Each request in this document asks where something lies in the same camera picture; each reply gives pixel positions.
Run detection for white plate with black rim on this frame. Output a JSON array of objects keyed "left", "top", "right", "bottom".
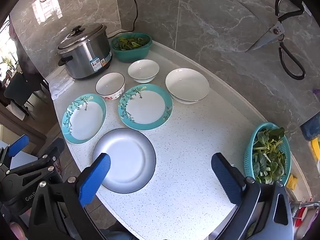
[{"left": 92, "top": 127, "right": 157, "bottom": 194}]

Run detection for black power cable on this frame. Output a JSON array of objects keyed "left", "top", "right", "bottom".
[{"left": 130, "top": 0, "right": 139, "bottom": 33}]

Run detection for red round lid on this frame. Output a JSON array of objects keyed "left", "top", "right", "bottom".
[{"left": 295, "top": 206, "right": 309, "bottom": 228}]

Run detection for dark chair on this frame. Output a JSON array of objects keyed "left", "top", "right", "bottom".
[{"left": 4, "top": 72, "right": 35, "bottom": 120}]

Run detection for teal plastic colander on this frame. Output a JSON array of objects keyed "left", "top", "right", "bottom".
[{"left": 244, "top": 122, "right": 292, "bottom": 186}]

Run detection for stainless steel rice cooker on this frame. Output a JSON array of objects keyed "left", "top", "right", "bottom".
[{"left": 57, "top": 23, "right": 113, "bottom": 80}]

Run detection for black-handled kitchen scissors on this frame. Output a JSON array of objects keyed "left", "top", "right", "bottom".
[{"left": 245, "top": 0, "right": 306, "bottom": 80}]

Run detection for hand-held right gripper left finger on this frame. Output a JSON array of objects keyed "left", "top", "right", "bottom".
[{"left": 27, "top": 152, "right": 111, "bottom": 240}]

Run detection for green plastic basin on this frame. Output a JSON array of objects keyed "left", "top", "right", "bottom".
[{"left": 110, "top": 32, "right": 153, "bottom": 63}]

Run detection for teal floral plate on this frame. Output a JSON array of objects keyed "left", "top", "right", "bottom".
[
  {"left": 61, "top": 94, "right": 107, "bottom": 145},
  {"left": 118, "top": 84, "right": 173, "bottom": 131}
]

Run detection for green vegetable scraps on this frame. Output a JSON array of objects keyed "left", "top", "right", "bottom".
[{"left": 114, "top": 36, "right": 150, "bottom": 51}]

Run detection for white cloth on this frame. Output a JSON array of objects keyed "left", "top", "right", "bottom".
[{"left": 49, "top": 76, "right": 75, "bottom": 100}]

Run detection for black-rimmed floral bowl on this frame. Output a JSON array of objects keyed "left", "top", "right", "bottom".
[{"left": 95, "top": 72, "right": 125, "bottom": 100}]

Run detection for yellow tray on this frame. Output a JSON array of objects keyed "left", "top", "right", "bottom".
[{"left": 311, "top": 139, "right": 320, "bottom": 160}]

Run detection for yellow sponge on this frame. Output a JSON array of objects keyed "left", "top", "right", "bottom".
[{"left": 286, "top": 174, "right": 298, "bottom": 190}]

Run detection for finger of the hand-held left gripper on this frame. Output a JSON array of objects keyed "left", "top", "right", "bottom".
[
  {"left": 6, "top": 138, "right": 65, "bottom": 178},
  {"left": 0, "top": 134, "right": 30, "bottom": 167}
]

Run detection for blue utensil holder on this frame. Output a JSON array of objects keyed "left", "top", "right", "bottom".
[{"left": 300, "top": 117, "right": 320, "bottom": 142}]

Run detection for metal faucet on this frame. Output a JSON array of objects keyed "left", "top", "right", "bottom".
[{"left": 291, "top": 200, "right": 320, "bottom": 212}]

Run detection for small white bowl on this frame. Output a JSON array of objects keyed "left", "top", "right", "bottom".
[{"left": 128, "top": 59, "right": 160, "bottom": 83}]

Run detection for leafy green vegetables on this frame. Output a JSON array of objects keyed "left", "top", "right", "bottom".
[{"left": 252, "top": 127, "right": 287, "bottom": 184}]

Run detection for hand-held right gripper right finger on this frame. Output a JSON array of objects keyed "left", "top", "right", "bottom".
[{"left": 211, "top": 152, "right": 294, "bottom": 240}]

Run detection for person's blue jeans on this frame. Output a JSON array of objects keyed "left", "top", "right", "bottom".
[{"left": 101, "top": 227, "right": 137, "bottom": 240}]

